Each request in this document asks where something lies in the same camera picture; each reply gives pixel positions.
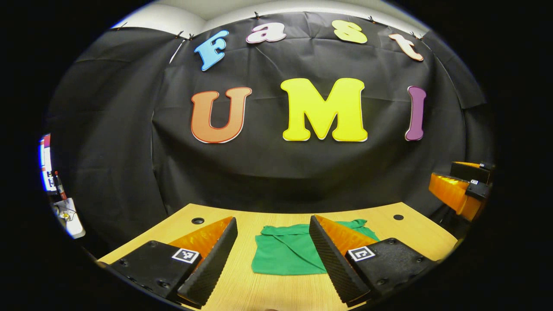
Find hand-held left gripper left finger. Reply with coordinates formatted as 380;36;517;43
97;216;238;308

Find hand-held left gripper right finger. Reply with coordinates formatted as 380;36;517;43
309;215;437;307

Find green T-shirt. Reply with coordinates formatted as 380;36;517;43
251;219;381;276

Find black backdrop cloth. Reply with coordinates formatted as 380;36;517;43
43;11;495;260

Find red bottle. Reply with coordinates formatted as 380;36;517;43
54;171;67;200

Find computer monitor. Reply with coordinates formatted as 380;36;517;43
39;133;57;193

